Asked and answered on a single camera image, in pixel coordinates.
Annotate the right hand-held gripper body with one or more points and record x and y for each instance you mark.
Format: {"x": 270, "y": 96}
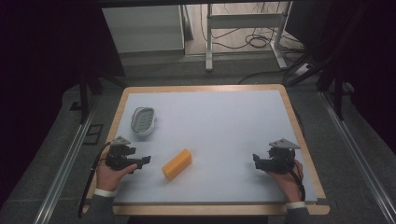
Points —
{"x": 281, "y": 158}

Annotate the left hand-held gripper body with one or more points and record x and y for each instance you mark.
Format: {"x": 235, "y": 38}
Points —
{"x": 117, "y": 155}

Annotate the person's left hand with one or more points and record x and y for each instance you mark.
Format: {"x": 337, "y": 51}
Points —
{"x": 110, "y": 177}

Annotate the person's right hand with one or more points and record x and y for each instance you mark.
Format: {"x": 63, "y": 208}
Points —
{"x": 288, "y": 183}

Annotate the white oval soap dish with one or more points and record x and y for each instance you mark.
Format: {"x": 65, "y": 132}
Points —
{"x": 143, "y": 121}

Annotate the orange soap bar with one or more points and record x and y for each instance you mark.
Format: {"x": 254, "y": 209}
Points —
{"x": 177, "y": 164}

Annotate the white table mat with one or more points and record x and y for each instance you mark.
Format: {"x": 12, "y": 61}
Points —
{"x": 218, "y": 130}

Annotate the black metal stand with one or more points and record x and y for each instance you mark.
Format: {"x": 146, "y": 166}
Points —
{"x": 84, "y": 93}
{"x": 336, "y": 84}

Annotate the white power strip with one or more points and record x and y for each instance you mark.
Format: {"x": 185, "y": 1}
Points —
{"x": 302, "y": 69}

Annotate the grey cabinet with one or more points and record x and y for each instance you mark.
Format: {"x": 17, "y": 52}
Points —
{"x": 143, "y": 28}

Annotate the black floor bracket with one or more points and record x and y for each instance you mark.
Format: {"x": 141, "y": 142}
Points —
{"x": 93, "y": 133}

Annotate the aluminium floor rail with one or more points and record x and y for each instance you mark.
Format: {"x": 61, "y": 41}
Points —
{"x": 358, "y": 155}
{"x": 62, "y": 174}

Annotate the white metal stand frame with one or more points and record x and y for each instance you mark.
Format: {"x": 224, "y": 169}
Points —
{"x": 246, "y": 21}

